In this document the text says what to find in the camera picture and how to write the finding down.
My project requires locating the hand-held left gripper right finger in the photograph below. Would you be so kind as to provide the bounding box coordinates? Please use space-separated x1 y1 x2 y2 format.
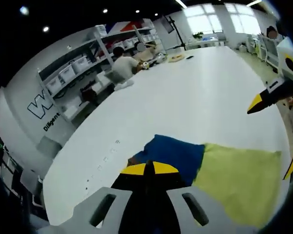
148 160 230 234

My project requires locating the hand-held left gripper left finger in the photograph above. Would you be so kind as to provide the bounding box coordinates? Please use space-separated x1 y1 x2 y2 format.
72 160 151 234

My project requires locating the yellow-green garment with coloured sleeves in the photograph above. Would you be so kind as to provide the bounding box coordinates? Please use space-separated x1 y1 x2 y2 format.
126 134 283 230

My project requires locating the grey chair back panel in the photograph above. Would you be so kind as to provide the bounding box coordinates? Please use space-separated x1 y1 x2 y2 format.
38 135 63 157

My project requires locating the black tripod stand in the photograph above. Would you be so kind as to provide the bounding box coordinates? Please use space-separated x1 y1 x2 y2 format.
168 16 188 51

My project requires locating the black bag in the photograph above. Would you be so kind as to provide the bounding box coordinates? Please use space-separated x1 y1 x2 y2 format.
80 85 99 103

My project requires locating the white cloth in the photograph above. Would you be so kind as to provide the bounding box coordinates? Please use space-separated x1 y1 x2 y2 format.
113 80 135 93

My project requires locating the row of white storage bins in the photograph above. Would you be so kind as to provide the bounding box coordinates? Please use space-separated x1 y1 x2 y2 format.
45 24 159 95

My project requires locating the grey metal shelf rack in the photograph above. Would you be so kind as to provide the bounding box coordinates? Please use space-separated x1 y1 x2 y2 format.
38 18 162 122

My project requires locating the red sign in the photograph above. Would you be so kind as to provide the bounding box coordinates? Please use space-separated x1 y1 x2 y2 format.
107 20 143 33

